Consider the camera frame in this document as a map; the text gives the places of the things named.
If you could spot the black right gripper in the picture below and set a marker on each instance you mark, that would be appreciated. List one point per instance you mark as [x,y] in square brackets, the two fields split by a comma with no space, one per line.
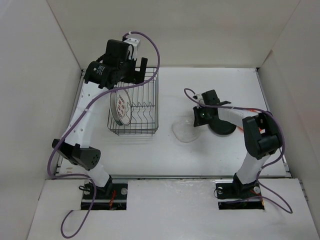
[198,121]

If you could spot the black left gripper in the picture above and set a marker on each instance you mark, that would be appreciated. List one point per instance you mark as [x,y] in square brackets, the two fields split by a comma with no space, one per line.
[136,77]

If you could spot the black round plate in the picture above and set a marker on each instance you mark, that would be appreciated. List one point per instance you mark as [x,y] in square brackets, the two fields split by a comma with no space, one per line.
[221,127]

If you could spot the clear glass plate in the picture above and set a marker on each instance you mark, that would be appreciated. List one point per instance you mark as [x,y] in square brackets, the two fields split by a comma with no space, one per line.
[184,131]

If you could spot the green rimmed white plate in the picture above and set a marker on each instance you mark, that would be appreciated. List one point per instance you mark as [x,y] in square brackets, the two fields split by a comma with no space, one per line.
[114,112]

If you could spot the white plate red characters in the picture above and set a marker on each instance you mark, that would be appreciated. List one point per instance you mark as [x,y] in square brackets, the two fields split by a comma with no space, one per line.
[123,106]

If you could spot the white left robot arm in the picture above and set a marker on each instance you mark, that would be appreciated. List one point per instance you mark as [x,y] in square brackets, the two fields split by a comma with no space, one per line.
[99,77]

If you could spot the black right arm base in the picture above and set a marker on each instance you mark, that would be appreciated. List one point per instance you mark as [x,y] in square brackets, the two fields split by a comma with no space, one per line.
[234,196]

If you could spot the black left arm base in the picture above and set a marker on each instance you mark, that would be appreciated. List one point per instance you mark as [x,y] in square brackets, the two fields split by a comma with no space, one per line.
[112,199]

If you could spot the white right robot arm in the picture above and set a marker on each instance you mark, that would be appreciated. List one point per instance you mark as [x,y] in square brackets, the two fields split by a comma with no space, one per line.
[262,135]

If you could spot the orange round plate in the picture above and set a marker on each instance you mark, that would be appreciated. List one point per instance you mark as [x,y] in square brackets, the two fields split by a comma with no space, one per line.
[252,120]

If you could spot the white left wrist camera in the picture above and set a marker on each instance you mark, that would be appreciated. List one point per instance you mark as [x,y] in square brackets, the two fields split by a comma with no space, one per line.
[134,44]

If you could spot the grey wire dish rack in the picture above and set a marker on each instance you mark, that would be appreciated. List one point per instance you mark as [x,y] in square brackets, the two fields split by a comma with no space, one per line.
[144,106]

